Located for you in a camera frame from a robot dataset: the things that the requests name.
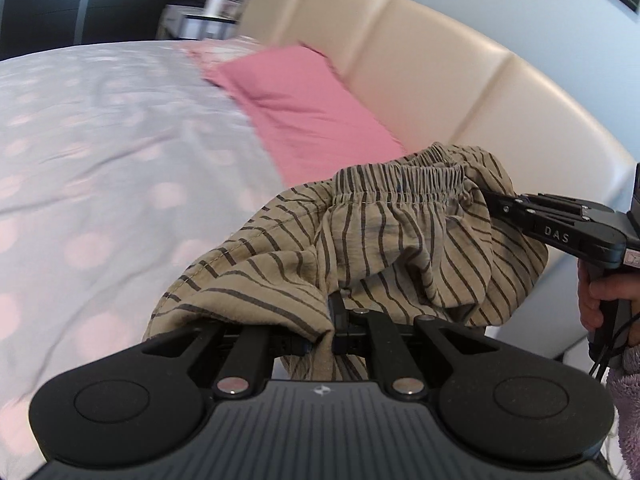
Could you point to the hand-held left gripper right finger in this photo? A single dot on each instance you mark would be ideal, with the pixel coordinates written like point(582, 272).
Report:
point(336, 321)

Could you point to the white nightstand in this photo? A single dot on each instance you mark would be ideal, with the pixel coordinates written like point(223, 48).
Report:
point(200, 15)

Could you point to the person's right forearm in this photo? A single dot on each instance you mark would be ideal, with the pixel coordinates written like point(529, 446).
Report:
point(627, 410)

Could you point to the black wardrobe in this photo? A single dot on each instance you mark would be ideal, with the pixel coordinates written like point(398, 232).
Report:
point(50, 0)

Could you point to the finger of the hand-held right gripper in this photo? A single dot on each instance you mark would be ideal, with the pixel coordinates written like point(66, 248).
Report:
point(565, 201)
point(515, 210)

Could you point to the brown striped pants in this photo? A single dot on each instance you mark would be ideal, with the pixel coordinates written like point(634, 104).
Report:
point(375, 240)

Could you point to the polka dot bed sheet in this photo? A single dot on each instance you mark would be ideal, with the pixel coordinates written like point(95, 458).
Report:
point(100, 160)

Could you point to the person's right hand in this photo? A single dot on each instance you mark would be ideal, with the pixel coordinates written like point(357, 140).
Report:
point(592, 305)

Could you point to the plain pink pillow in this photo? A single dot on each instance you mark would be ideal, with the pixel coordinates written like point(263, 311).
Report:
point(310, 110)

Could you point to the beige padded headboard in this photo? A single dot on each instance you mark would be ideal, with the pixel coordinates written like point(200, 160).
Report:
point(450, 70)

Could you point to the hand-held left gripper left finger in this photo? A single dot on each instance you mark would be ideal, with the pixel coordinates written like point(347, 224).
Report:
point(295, 346)

